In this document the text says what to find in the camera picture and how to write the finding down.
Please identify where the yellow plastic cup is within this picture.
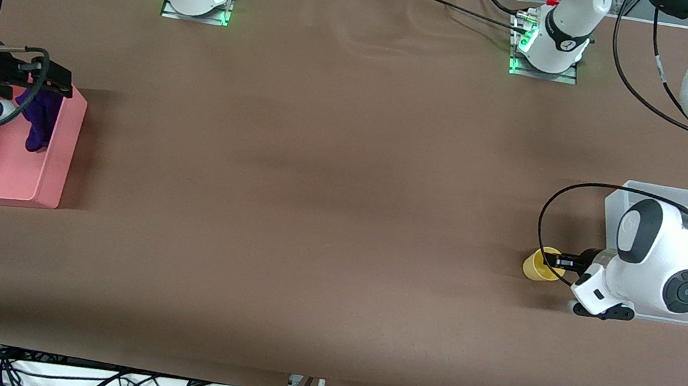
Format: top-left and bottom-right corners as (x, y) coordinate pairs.
(521, 243), (569, 285)

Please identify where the purple microfibre cloth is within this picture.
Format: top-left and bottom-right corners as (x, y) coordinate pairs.
(8, 81), (67, 157)

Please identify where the brown table cover sheet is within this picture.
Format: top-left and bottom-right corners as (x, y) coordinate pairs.
(0, 0), (688, 386)

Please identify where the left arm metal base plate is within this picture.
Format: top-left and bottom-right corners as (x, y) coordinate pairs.
(507, 12), (586, 85)

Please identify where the thin black base cable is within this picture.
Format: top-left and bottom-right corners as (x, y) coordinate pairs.
(474, 0), (533, 18)
(401, 0), (534, 33)

